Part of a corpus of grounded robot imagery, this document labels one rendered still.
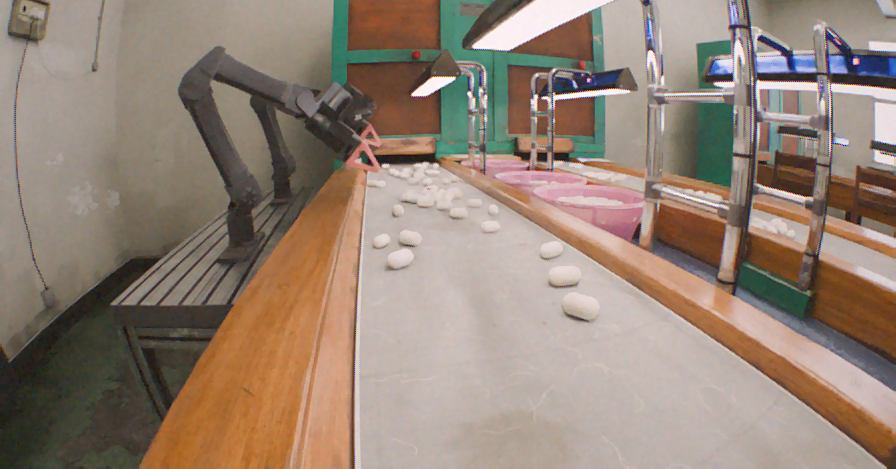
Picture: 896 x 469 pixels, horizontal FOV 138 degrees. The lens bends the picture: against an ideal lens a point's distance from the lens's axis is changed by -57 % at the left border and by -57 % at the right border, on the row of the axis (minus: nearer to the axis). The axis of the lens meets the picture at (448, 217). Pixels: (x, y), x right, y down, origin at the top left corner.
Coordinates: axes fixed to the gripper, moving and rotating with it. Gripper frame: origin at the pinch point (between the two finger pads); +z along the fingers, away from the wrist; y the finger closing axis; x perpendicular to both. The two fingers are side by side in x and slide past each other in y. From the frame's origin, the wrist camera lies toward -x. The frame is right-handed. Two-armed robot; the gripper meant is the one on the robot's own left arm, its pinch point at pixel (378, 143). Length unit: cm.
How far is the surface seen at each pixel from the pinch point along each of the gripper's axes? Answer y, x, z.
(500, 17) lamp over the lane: -92, -23, -2
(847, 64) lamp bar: -111, -63, 39
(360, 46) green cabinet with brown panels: 43, -28, -33
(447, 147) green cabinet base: 42, -17, 27
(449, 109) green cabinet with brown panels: 42, -31, 17
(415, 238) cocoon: -81, 5, 9
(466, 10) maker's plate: 43, -74, -8
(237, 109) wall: 124, 43, -88
